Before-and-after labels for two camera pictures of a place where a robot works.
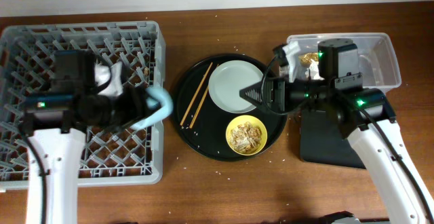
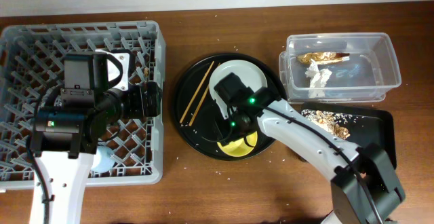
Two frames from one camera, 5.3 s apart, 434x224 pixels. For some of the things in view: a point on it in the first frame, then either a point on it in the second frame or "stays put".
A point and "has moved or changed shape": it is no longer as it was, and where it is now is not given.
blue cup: [156, 98] to [104, 161]
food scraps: [245, 138] has moved or changed shape
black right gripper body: [302, 92] to [237, 127]
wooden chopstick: [191, 125] stays put
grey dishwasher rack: [108, 156] stays put
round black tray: [204, 126] stays put
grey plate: [226, 82] stays put
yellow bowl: [246, 135] has moved or changed shape
